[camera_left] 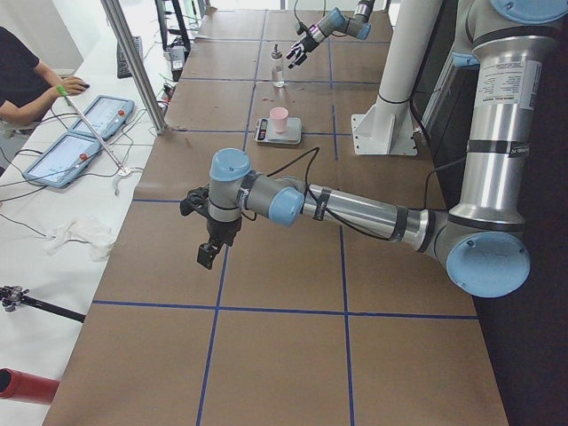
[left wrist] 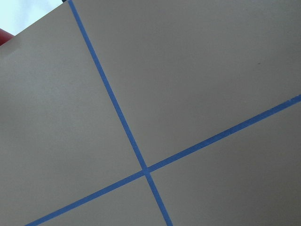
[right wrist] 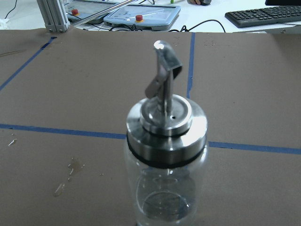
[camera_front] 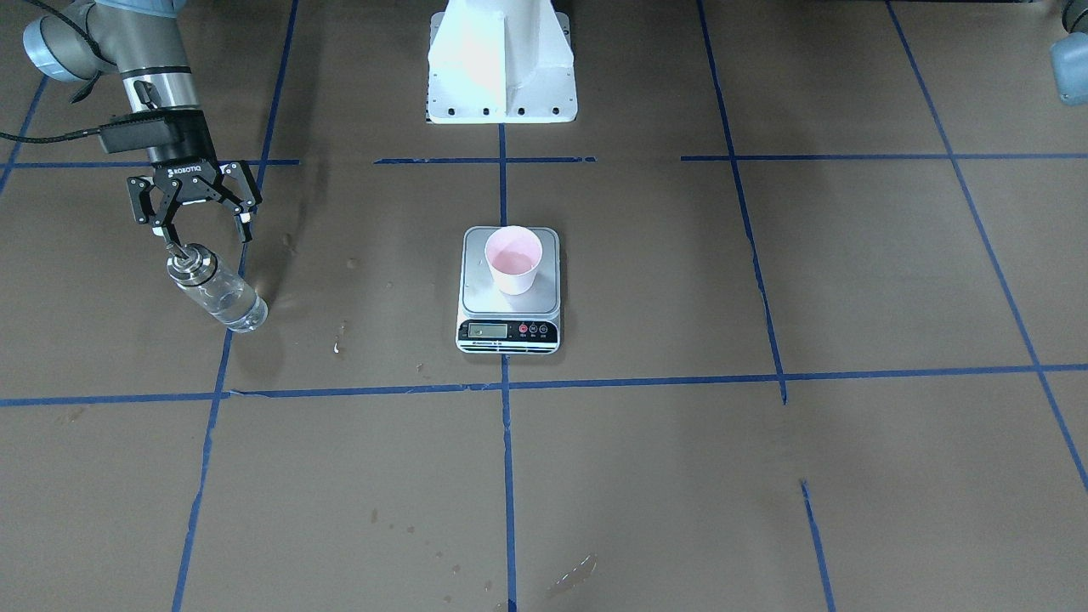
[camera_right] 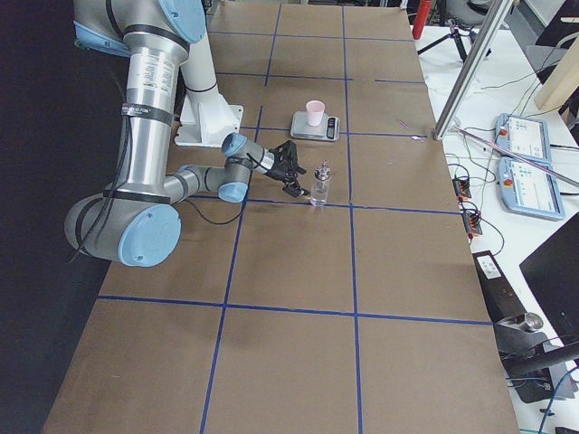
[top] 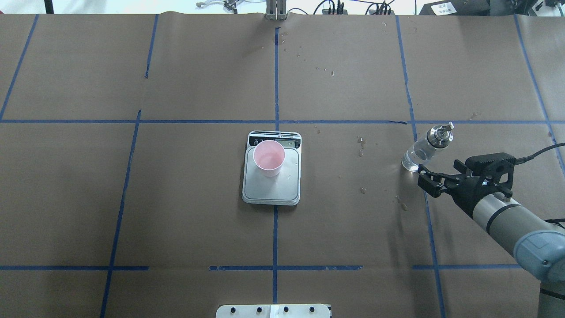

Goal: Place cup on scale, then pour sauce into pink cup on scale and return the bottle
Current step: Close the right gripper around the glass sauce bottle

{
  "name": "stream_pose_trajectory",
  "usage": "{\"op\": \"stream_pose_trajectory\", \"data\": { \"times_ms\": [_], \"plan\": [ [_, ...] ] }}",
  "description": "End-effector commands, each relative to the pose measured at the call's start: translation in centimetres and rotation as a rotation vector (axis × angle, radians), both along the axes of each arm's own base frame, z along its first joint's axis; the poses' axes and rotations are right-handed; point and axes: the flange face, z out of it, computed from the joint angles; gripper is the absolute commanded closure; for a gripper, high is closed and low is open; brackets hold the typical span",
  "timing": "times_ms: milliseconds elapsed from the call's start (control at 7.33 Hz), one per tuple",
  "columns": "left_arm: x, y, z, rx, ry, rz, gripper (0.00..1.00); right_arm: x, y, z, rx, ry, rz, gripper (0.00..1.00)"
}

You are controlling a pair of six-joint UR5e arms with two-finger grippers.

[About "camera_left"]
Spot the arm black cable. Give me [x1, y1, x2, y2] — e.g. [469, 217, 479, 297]
[239, 146, 471, 243]
[292, 0, 312, 36]

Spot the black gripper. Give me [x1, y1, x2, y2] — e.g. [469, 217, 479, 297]
[286, 27, 321, 68]
[197, 217, 242, 270]

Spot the blue teach pendant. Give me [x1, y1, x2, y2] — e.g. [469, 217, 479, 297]
[83, 95, 135, 141]
[22, 132, 101, 189]

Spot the crumpled white cloth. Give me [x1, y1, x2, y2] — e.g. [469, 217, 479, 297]
[44, 216, 116, 262]

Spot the small black power box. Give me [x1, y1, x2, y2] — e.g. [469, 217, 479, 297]
[168, 45, 186, 82]

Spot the upper blue teach pendant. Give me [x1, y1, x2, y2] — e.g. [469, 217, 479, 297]
[83, 95, 135, 141]

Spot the metal rod green handle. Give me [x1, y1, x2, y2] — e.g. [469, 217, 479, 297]
[56, 84, 130, 177]

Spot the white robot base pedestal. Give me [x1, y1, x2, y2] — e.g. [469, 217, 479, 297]
[351, 0, 442, 156]

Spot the silver digital kitchen scale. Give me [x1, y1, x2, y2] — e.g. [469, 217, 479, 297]
[254, 117, 303, 146]

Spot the red cylinder tube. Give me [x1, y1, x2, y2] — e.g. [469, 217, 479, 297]
[1, 368, 59, 405]

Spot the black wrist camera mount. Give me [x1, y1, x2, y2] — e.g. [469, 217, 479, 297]
[179, 185, 210, 218]

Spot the aluminium frame post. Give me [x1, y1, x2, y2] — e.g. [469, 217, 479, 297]
[101, 0, 167, 135]

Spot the person in black shirt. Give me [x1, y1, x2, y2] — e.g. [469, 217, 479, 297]
[1, 28, 87, 126]

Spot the clear glass sauce bottle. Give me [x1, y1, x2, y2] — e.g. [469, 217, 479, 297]
[271, 43, 285, 88]

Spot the lower blue teach pendant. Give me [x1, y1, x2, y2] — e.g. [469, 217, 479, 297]
[22, 132, 101, 189]

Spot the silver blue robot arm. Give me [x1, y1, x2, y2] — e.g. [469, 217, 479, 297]
[286, 1, 375, 69]
[180, 1, 567, 298]

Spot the black keyboard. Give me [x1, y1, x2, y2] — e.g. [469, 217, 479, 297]
[115, 35, 144, 80]

